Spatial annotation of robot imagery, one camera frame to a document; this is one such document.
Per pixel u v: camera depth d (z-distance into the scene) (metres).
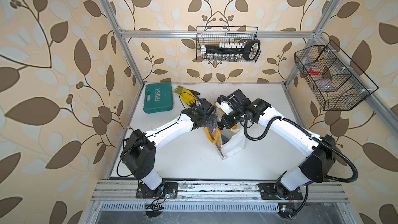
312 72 0.81
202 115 0.65
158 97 1.06
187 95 1.14
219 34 0.90
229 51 0.85
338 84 0.72
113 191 0.76
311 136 0.44
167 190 0.74
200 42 0.97
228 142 0.69
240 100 0.60
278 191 0.64
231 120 0.68
